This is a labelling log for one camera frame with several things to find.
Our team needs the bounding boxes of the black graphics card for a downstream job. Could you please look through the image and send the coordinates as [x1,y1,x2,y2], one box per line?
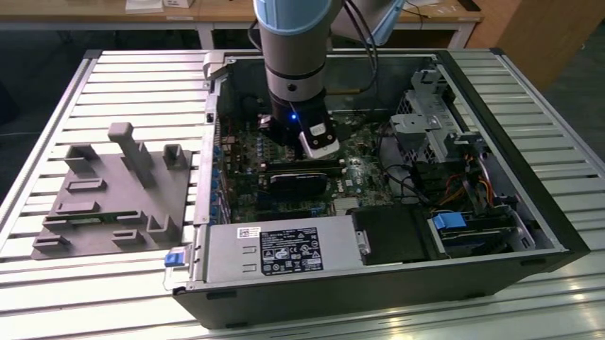
[267,171,328,200]

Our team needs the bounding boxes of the green motherboard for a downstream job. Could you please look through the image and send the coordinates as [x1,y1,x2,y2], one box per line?
[214,109,396,224]

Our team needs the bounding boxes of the silver chipset heatsink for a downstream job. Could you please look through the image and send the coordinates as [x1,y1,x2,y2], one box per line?
[331,198,360,214]

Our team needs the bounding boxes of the gray metal drive cage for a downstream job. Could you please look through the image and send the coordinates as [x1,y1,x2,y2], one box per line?
[389,69,478,164]

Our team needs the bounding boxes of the gray power supply with label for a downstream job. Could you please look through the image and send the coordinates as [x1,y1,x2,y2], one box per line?
[185,214,367,288]

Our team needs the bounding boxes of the gray plastic parts rack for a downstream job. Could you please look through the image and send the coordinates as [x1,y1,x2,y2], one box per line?
[27,122,194,261]

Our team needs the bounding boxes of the hard disk in blue carrier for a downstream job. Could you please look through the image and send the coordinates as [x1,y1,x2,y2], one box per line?
[428,211,519,259]

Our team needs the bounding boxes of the black open PC case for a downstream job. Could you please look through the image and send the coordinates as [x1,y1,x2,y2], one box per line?
[169,47,591,330]

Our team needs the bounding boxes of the wooden desk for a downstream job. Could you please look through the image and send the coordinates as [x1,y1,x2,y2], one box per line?
[0,0,483,50]

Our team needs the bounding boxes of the wooden cabinet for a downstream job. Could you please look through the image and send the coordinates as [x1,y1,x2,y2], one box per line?
[464,0,605,93]

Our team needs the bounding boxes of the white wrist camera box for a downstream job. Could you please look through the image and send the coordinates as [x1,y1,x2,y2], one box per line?
[297,122,341,160]

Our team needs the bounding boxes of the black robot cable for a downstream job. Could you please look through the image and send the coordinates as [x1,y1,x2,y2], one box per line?
[343,0,380,96]

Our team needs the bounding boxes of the black internal cable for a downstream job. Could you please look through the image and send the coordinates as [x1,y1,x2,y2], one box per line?
[383,163,433,206]

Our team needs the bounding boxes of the yellow and red wires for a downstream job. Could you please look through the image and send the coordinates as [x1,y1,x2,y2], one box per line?
[436,176,495,208]

